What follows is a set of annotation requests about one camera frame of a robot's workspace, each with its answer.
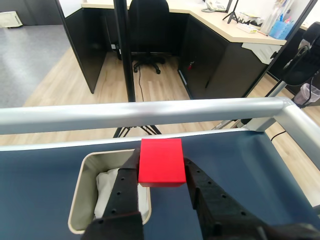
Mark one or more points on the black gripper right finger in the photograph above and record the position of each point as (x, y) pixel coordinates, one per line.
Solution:
(220, 212)

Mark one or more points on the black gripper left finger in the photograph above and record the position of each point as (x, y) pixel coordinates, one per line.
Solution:
(122, 200)

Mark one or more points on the red cube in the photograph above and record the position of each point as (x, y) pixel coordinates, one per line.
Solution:
(161, 162)

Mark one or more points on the beige square box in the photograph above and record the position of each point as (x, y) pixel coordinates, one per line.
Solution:
(85, 185)

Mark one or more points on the beige storage box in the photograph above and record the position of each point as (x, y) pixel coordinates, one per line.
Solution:
(10, 20)

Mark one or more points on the white cloth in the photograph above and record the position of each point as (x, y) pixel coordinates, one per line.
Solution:
(105, 182)

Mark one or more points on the dark table mat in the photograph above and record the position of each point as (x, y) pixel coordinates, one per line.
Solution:
(37, 187)

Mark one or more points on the trash bin with plastic bag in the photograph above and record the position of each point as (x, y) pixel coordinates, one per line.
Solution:
(308, 93)

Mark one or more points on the red key tag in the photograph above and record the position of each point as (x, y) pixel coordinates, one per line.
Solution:
(191, 66)

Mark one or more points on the black tripod stand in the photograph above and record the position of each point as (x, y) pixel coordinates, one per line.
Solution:
(125, 50)

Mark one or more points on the black office chair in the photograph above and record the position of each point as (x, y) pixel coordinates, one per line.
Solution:
(148, 22)
(300, 70)

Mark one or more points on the blue plastic basket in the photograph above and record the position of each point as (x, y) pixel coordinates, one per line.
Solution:
(281, 30)

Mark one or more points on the small black tripod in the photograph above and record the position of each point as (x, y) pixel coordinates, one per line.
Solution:
(233, 15)

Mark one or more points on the white desk telephone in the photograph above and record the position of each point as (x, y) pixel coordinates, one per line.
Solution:
(215, 6)

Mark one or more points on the silver table frame rail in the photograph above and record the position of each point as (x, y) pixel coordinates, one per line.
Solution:
(125, 115)

